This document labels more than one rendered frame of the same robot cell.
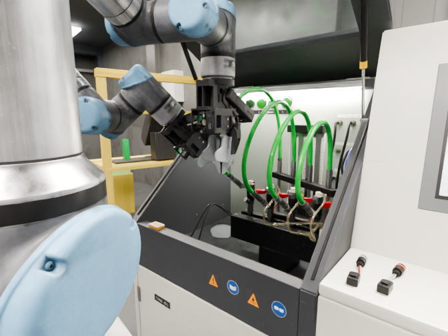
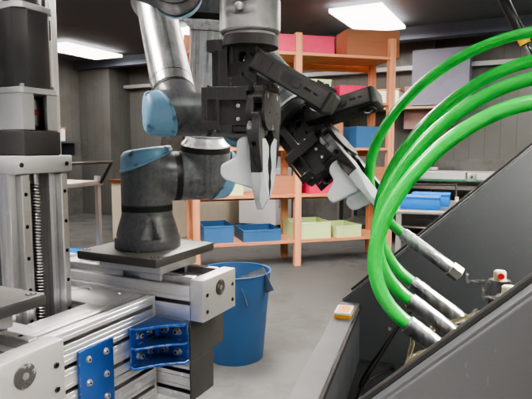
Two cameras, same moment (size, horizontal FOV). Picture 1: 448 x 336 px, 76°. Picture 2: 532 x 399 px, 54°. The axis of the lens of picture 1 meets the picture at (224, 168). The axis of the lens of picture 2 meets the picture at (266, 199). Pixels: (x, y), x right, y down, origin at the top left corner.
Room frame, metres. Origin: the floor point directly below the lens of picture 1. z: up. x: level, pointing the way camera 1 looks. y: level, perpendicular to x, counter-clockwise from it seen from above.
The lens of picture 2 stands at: (0.42, -0.60, 1.27)
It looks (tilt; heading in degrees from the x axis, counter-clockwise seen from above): 6 degrees down; 67
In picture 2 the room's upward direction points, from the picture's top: straight up
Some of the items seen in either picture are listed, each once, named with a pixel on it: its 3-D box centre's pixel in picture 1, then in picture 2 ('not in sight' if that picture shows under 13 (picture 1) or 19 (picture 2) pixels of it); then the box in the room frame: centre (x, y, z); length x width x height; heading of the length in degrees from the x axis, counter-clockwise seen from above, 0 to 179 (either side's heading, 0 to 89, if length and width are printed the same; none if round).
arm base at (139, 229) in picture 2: not in sight; (147, 225); (0.63, 0.61, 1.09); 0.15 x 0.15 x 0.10
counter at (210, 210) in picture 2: not in sight; (184, 203); (2.31, 7.21, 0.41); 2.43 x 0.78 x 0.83; 41
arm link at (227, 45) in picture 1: (217, 31); not in sight; (0.66, 0.01, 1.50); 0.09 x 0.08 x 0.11; 162
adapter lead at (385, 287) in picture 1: (392, 277); not in sight; (0.56, -0.35, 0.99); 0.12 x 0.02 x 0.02; 134
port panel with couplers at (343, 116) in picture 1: (349, 149); not in sight; (1.02, -0.45, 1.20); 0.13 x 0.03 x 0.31; 50
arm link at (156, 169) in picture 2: not in sight; (149, 174); (0.64, 0.61, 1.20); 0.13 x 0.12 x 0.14; 179
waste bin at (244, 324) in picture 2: not in sight; (238, 309); (1.44, 2.29, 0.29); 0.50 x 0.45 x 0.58; 131
